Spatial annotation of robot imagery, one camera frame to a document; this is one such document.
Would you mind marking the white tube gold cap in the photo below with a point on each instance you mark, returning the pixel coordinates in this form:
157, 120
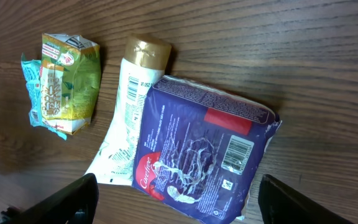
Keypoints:
144, 62

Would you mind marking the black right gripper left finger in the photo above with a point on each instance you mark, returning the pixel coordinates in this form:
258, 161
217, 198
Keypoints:
76, 203

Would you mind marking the green juice carton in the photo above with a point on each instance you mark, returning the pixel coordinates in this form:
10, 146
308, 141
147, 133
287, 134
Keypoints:
70, 77

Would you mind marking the purple Carefree packet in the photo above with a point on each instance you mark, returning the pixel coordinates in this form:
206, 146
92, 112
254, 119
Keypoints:
200, 147

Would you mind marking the teal tissue packet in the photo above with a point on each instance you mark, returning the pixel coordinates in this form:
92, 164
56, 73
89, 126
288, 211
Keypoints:
31, 71

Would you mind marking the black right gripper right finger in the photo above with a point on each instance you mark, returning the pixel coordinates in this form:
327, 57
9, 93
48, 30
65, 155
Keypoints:
279, 203

